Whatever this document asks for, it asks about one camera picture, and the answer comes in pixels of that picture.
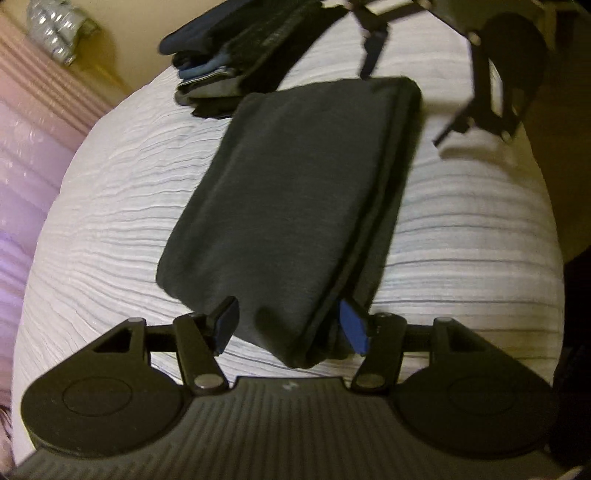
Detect striped white bed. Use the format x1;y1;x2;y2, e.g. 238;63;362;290
11;0;566;462

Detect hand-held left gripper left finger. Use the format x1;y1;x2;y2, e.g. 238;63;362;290
92;296;240;397

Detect silver crinkled object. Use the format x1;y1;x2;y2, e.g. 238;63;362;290
25;0;102;68

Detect stack of folded clothes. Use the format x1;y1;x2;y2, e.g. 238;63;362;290
158;0;352;118

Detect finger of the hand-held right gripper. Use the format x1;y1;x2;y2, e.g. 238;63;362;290
433;98;485;148
348;0;393;79

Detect pink curtain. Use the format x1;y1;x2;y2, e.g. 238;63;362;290
0;9;116;416

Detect dark grey pants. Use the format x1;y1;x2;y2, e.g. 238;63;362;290
156;76;423;369

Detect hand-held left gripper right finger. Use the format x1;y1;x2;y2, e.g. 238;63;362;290
339;299;495;393

